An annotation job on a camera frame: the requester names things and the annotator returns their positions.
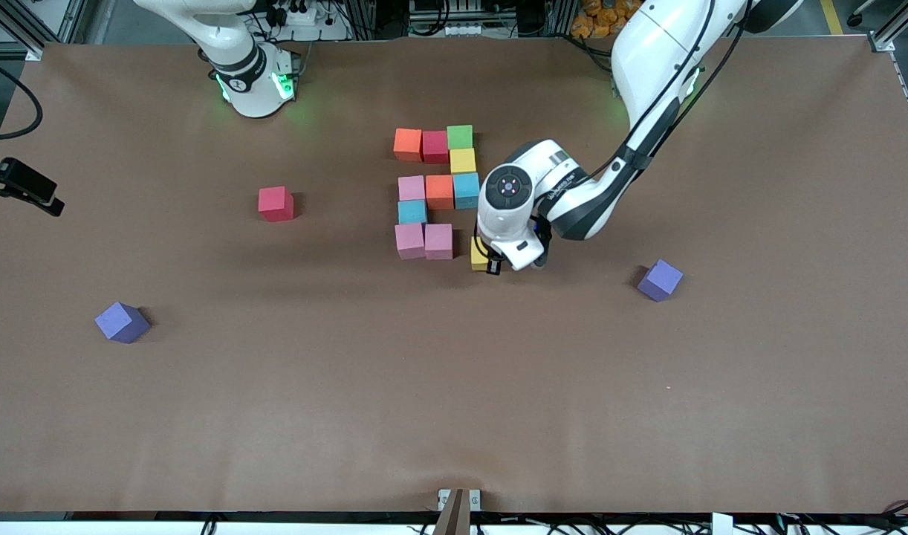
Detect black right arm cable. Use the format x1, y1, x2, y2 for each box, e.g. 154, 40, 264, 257
0, 58, 45, 142

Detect pile of orange bags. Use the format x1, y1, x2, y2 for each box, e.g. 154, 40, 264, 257
571, 0, 644, 39

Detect white power strip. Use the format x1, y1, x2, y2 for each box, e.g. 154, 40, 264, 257
265, 0, 351, 42
424, 21, 503, 38

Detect orange foam cube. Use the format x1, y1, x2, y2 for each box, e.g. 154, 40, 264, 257
425, 175, 455, 210
393, 128, 424, 163

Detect brown paper table cover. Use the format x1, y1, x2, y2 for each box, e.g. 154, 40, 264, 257
0, 36, 908, 515

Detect aluminium frame profile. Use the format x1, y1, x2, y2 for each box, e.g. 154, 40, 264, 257
0, 0, 46, 62
866, 0, 908, 53

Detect purple foam cube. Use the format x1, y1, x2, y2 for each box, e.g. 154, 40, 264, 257
94, 302, 151, 344
638, 259, 684, 302

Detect silver metal bracket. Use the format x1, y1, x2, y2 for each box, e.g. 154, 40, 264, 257
438, 488, 482, 512

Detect brown vertical bar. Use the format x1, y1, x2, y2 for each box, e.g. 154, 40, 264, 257
432, 488, 473, 535

